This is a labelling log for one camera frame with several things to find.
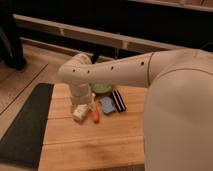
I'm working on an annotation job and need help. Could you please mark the black floor mat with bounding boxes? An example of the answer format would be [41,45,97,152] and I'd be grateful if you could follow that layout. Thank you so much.
[0,83,53,169]

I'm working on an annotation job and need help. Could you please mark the green bowl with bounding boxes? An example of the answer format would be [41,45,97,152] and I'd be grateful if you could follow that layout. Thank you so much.
[91,84,112,94]

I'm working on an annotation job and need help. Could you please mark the white lotion bottle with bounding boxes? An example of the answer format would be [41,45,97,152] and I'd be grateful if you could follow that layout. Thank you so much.
[73,104,89,122]

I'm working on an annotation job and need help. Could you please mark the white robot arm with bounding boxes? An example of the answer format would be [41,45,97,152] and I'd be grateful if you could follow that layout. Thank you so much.
[58,49,213,171]

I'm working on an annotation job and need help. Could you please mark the orange carrot toy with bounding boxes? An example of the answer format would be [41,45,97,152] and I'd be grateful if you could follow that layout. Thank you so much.
[92,101,100,123]

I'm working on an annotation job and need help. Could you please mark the blue white sponge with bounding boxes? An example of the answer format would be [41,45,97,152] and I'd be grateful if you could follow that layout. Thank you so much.
[99,96,115,115]

